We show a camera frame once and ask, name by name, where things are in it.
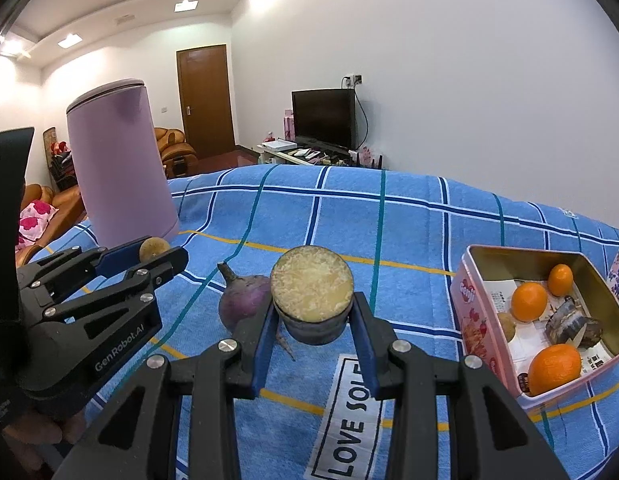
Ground brown wooden door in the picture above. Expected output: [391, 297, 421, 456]
[176, 44, 236, 159]

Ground cut purple yam cylinder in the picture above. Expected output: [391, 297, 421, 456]
[270, 245, 354, 346]

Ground round orange mandarin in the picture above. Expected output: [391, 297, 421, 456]
[511, 282, 548, 323]

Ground white tv stand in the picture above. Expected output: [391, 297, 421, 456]
[257, 139, 385, 169]

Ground brown kiwi fruit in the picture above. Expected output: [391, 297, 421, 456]
[497, 312, 517, 342]

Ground pink cookie tin box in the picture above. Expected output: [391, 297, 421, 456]
[451, 245, 619, 411]

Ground purple electric kettle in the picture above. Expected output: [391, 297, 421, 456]
[66, 79, 179, 247]

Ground small orange mandarin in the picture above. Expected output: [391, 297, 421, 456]
[547, 263, 574, 297]

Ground purple round turnip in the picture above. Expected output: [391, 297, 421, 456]
[217, 262, 270, 333]

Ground oval orange kumquat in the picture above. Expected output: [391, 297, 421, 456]
[527, 344, 582, 396]

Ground small brown kiwi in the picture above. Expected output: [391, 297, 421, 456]
[139, 237, 170, 263]

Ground left human hand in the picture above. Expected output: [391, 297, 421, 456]
[1, 410, 87, 474]

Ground cut purple yam half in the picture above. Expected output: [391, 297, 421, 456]
[545, 296, 603, 348]

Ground black television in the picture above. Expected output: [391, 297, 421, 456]
[292, 89, 357, 148]

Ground orange leather sofa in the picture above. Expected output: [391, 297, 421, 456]
[13, 127, 201, 269]

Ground paper sheet in tin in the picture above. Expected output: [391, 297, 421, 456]
[485, 280, 612, 398]

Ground pink floral cushion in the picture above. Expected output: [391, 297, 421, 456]
[18, 200, 58, 246]

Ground blue plaid tablecloth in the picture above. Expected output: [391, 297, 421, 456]
[146, 166, 619, 479]

